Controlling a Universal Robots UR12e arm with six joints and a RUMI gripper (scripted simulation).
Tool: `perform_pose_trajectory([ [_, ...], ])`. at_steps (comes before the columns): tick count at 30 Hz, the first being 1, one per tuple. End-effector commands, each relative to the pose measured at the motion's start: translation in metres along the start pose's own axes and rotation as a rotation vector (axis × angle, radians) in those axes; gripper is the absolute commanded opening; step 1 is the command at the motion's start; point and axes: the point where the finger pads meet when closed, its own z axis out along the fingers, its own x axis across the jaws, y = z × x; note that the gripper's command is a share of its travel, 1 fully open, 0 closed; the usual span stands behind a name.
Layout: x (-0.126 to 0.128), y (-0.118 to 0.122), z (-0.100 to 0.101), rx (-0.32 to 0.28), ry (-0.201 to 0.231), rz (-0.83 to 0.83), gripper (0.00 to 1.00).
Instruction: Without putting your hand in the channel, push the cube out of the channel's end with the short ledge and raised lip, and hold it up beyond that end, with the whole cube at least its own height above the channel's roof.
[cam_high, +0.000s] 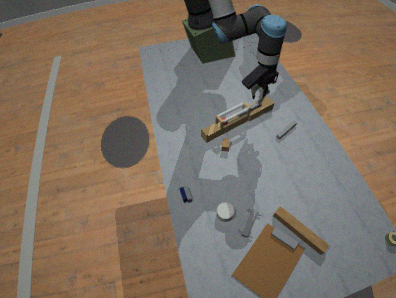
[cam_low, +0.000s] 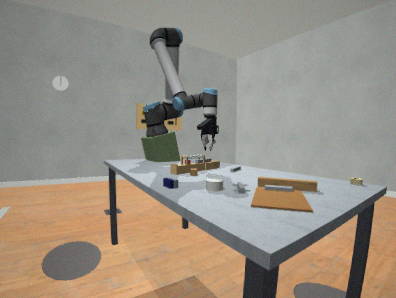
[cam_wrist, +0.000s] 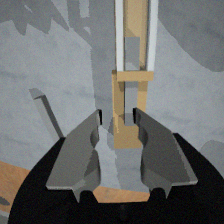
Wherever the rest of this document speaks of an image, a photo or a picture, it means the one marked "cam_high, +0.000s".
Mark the brown wooden bar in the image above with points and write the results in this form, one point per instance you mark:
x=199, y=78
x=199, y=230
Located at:
x=299, y=229

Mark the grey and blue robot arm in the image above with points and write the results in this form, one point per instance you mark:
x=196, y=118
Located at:
x=271, y=29

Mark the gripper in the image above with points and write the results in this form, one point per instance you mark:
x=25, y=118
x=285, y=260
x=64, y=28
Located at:
x=264, y=82

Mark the white round disc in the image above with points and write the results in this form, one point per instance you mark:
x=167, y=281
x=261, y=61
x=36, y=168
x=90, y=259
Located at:
x=225, y=212

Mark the small wooden block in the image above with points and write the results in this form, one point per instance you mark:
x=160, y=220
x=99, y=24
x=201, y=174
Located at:
x=225, y=144

